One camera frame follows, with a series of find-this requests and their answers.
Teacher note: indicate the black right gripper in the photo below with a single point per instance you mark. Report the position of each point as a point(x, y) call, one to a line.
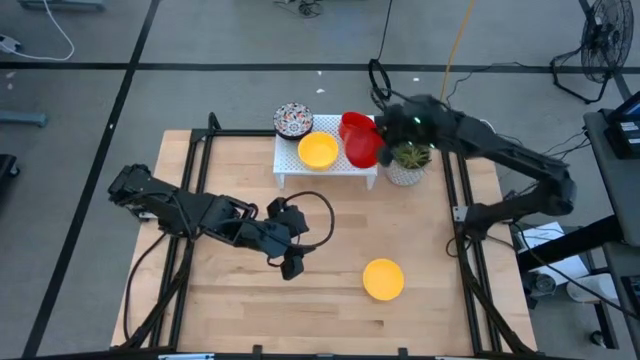
point(412, 122)

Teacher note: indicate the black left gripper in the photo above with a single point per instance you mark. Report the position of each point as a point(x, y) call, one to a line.
point(267, 240)

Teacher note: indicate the red plastic mini bowl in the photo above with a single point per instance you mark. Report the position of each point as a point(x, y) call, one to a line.
point(352, 124)
point(362, 150)

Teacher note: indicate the yellow plastic mini bowl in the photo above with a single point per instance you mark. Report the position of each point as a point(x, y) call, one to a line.
point(383, 280)
point(318, 151)

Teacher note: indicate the dark bowl with patterned inside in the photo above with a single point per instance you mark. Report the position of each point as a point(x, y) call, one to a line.
point(292, 136)
point(293, 119)

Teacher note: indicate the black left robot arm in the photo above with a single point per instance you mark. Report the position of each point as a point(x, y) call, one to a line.
point(200, 215)

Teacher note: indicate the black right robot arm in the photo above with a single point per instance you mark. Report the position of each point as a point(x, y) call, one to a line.
point(520, 160)

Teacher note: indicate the potted green spiky plant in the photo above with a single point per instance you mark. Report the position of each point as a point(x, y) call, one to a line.
point(407, 167)

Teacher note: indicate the white perforated metal shelf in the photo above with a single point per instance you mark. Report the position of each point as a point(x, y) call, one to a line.
point(332, 167)

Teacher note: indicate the white paper sheets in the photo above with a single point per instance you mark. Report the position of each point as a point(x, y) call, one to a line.
point(545, 240)

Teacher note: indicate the grey side table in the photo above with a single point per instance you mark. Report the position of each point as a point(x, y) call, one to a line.
point(617, 200)

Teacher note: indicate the black floor fan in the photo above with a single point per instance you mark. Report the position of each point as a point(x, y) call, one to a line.
point(602, 40)

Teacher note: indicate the black laptop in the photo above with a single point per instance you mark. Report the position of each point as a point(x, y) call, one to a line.
point(625, 125)

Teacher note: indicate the white power adapter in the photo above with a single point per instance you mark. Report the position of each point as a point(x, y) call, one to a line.
point(7, 44)

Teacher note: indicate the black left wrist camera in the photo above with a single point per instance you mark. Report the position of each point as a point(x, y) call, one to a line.
point(287, 216)

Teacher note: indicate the black aluminium table frame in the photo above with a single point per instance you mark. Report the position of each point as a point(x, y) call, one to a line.
point(200, 134)

